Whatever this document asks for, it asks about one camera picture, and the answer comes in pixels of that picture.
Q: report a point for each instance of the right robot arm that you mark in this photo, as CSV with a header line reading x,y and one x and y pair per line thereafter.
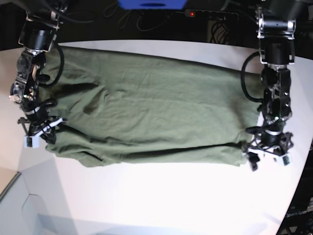
x,y
37,38

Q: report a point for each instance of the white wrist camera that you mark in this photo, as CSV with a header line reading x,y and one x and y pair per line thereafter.
x,y
31,142
283,160

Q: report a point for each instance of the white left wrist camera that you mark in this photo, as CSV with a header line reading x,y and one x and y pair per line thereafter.
x,y
283,160

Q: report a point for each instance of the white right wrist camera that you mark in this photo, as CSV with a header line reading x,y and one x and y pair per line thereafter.
x,y
31,142

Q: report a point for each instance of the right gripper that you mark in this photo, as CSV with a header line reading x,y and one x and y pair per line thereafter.
x,y
39,122

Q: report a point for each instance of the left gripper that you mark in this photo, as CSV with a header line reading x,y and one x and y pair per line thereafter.
x,y
269,139

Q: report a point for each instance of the blue box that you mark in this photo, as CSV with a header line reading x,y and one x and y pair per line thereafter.
x,y
152,4

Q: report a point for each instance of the black power strip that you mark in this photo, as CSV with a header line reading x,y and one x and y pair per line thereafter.
x,y
211,15

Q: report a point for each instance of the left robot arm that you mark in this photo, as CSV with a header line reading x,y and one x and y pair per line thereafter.
x,y
276,22

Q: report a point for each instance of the green t-shirt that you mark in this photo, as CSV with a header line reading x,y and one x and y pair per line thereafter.
x,y
131,108

